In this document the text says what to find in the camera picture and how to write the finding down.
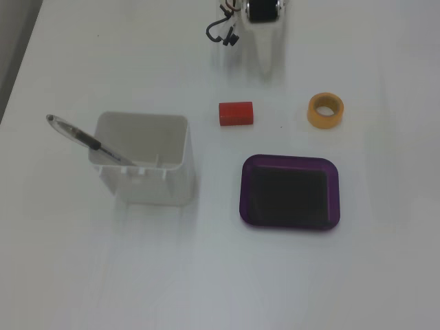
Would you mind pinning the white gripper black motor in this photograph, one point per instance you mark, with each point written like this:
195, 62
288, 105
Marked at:
260, 7

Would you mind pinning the red rectangular cube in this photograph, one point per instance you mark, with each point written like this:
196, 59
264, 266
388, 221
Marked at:
236, 113

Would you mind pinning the yellow masking tape roll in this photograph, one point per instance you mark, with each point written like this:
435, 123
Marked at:
323, 122

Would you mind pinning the purple metal tray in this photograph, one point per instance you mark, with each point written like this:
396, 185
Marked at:
288, 192

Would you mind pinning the white plastic container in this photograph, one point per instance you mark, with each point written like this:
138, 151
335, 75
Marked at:
154, 187

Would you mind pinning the black clear ballpoint pen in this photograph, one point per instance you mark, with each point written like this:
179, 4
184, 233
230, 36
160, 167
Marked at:
85, 138

